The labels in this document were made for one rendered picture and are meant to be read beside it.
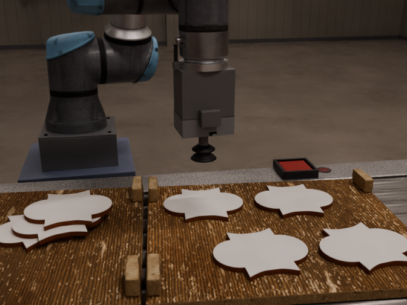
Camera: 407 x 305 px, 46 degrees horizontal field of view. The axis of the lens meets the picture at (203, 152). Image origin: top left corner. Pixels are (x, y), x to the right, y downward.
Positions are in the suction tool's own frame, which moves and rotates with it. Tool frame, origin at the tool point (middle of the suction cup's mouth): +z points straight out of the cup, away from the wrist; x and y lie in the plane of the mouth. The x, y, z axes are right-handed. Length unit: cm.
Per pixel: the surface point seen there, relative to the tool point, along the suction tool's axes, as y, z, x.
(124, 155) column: -8, 16, 47
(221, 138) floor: 100, 103, 305
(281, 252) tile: 6.2, 8.1, -18.5
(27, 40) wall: -97, 87, 940
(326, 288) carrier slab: 8.8, 8.9, -26.5
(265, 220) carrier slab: 8.4, 8.9, -7.6
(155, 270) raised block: -11.9, 6.3, -20.8
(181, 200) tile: -3.4, 8.1, 1.8
